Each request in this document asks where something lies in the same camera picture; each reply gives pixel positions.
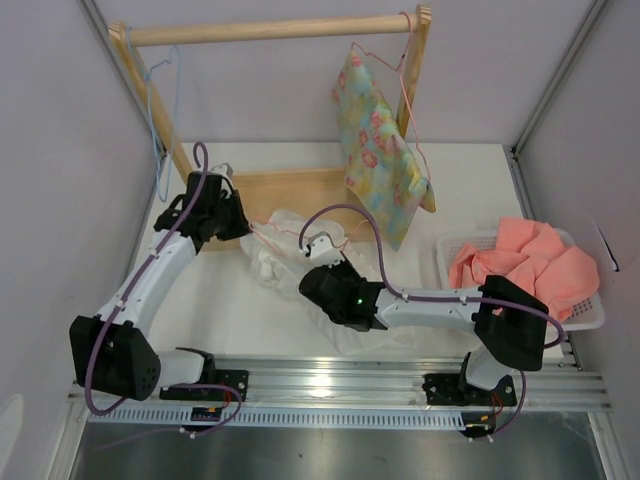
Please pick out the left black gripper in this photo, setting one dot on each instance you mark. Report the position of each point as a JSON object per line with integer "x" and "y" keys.
{"x": 240, "y": 226}

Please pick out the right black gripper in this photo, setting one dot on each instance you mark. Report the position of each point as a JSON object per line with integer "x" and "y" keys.
{"x": 346, "y": 266}

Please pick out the pink wire hanger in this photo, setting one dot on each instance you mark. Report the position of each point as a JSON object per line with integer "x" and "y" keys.
{"x": 409, "y": 70}
{"x": 281, "y": 237}

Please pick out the white pleated skirt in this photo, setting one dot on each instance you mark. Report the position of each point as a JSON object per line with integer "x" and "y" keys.
{"x": 277, "y": 263}

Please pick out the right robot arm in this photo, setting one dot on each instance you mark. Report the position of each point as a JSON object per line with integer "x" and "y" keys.
{"x": 509, "y": 323}

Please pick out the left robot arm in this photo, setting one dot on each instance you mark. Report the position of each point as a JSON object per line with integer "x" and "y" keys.
{"x": 110, "y": 350}

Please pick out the wooden clothes rack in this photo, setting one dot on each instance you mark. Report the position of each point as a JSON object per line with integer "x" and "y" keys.
{"x": 304, "y": 190}

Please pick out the white plastic basket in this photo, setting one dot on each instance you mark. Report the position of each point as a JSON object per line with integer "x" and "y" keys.
{"x": 586, "y": 315}

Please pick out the colourful floral patterned garment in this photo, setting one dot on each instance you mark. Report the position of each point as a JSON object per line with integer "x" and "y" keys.
{"x": 381, "y": 170}

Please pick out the pink cloth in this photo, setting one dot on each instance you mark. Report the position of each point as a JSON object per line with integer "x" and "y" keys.
{"x": 533, "y": 256}

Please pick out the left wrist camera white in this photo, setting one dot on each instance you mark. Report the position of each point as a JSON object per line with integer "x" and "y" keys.
{"x": 223, "y": 169}

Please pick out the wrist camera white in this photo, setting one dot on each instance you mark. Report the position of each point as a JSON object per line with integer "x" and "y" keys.
{"x": 223, "y": 169}
{"x": 321, "y": 251}

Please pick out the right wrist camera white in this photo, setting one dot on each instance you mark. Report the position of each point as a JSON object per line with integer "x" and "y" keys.
{"x": 321, "y": 251}

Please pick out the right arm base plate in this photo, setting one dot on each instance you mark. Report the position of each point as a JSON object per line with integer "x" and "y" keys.
{"x": 450, "y": 389}

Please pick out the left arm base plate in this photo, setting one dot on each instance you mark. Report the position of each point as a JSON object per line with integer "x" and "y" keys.
{"x": 220, "y": 388}

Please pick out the perforated cable duct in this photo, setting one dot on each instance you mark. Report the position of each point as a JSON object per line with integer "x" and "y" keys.
{"x": 413, "y": 419}

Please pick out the aluminium mounting rail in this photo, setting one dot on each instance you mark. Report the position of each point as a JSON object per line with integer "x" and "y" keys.
{"x": 345, "y": 383}

